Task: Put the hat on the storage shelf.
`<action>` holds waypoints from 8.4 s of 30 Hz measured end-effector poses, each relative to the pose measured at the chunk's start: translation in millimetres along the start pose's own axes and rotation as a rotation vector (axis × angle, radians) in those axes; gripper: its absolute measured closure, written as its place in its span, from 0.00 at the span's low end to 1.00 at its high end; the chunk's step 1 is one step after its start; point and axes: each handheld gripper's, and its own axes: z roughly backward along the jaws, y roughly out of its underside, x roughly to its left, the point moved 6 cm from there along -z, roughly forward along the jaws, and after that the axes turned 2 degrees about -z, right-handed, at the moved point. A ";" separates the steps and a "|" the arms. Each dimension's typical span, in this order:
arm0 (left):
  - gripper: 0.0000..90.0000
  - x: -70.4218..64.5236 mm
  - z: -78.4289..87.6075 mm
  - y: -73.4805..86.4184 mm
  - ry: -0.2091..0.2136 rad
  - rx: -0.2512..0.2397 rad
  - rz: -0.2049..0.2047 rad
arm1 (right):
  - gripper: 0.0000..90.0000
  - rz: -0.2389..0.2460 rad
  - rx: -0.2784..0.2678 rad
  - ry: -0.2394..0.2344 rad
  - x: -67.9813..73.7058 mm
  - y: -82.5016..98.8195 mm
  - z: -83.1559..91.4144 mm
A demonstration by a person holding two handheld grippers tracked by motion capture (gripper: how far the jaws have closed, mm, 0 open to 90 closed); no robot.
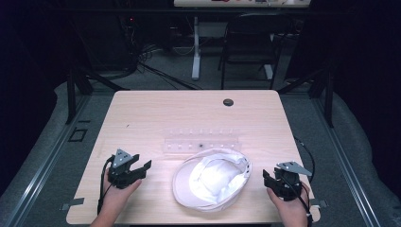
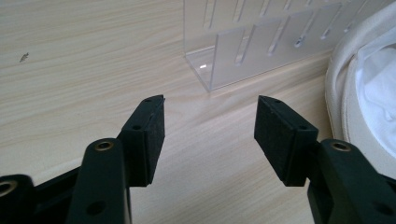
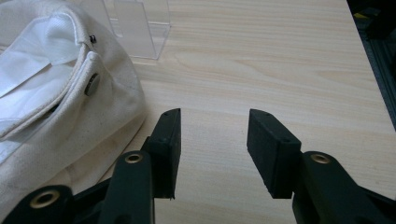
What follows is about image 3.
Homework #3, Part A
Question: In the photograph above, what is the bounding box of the black metal frame rail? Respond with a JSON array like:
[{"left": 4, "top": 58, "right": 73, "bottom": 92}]
[{"left": 346, "top": 0, "right": 396, "bottom": 132}]

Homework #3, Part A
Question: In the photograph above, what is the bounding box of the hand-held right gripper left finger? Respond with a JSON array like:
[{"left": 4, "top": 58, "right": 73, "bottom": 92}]
[{"left": 140, "top": 107, "right": 182, "bottom": 200}]

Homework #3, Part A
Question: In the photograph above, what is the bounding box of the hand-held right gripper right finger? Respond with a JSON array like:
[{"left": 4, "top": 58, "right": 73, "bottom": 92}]
[{"left": 246, "top": 108, "right": 303, "bottom": 200}]

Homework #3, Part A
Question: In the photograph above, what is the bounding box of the white canvas bag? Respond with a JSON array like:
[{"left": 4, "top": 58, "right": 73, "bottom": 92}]
[{"left": 0, "top": 0, "right": 148, "bottom": 219}]

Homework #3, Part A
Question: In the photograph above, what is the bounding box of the clear acrylic stand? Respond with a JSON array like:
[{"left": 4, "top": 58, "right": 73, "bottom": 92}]
[{"left": 78, "top": 0, "right": 172, "bottom": 61}]

